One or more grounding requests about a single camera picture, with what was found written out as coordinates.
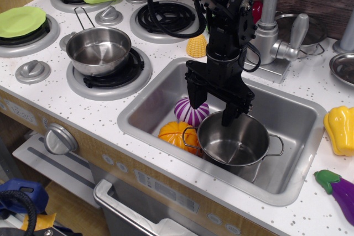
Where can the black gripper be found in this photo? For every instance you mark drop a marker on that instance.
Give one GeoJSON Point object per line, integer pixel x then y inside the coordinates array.
{"type": "Point", "coordinates": [222, 79]}

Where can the steel pot with two handles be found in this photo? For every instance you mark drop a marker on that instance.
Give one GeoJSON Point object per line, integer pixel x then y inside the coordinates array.
{"type": "Point", "coordinates": [239, 148]}

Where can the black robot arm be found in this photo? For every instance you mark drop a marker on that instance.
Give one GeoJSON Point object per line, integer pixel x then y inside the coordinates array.
{"type": "Point", "coordinates": [231, 29]}

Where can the stainless steel sink basin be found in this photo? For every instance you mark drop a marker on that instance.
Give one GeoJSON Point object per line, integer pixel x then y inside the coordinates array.
{"type": "Point", "coordinates": [296, 120]}

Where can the purple white striped toy vegetable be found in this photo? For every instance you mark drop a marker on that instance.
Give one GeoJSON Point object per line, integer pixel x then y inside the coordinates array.
{"type": "Point", "coordinates": [185, 113]}

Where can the orange toy pumpkin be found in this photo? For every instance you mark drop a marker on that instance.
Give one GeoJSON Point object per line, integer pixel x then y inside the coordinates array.
{"type": "Point", "coordinates": [181, 135]}

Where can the yellow toy corn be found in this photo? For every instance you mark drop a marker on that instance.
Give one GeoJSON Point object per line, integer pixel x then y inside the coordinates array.
{"type": "Point", "coordinates": [196, 46]}

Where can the silver toy faucet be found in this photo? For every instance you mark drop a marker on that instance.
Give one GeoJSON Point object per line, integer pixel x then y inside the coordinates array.
{"type": "Point", "coordinates": [275, 55]}

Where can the black front right burner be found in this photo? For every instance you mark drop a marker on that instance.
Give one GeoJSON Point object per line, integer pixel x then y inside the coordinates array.
{"type": "Point", "coordinates": [117, 85]}

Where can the black back right burner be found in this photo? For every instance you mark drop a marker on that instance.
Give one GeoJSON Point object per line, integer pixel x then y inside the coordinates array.
{"type": "Point", "coordinates": [174, 16]}

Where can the red toy object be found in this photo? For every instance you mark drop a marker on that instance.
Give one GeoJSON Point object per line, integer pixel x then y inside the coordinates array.
{"type": "Point", "coordinates": [257, 11]}

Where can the steel strainer bowl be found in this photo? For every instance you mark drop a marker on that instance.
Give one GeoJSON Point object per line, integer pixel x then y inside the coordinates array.
{"type": "Point", "coordinates": [315, 41]}

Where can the yellow toy bell pepper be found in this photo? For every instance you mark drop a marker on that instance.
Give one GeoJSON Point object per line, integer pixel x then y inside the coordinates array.
{"type": "Point", "coordinates": [339, 126]}

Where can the small steel dish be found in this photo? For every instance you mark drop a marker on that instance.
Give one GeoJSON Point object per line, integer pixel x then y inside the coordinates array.
{"type": "Point", "coordinates": [341, 67]}

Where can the silver stove knob centre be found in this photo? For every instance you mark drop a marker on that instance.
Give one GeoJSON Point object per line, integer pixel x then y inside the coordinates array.
{"type": "Point", "coordinates": [109, 17]}

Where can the purple toy eggplant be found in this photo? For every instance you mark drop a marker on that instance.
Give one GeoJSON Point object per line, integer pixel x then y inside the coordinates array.
{"type": "Point", "coordinates": [339, 188]}

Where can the silver oven dial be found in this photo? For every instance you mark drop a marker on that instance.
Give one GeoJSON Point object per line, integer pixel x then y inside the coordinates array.
{"type": "Point", "coordinates": [59, 141]}

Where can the silver stove knob behind saucepan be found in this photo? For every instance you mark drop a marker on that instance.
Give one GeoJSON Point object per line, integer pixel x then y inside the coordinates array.
{"type": "Point", "coordinates": [63, 41]}

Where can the silver stove knob front left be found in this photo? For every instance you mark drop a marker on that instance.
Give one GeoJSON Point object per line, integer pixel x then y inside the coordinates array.
{"type": "Point", "coordinates": [33, 72]}

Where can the black back left burner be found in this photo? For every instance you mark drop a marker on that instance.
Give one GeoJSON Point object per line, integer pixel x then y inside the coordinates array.
{"type": "Point", "coordinates": [68, 6]}

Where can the green plastic plate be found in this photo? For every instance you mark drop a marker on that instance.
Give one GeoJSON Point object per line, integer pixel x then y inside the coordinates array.
{"type": "Point", "coordinates": [21, 21]}

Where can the steel saucepan with long handle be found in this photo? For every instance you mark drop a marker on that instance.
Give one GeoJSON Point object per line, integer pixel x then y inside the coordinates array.
{"type": "Point", "coordinates": [99, 51]}

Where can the silver oven door handle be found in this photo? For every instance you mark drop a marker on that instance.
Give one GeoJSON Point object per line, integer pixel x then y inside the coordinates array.
{"type": "Point", "coordinates": [131, 212]}

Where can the blue clamp with black cable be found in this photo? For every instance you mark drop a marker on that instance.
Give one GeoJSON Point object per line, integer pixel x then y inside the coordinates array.
{"type": "Point", "coordinates": [23, 205]}

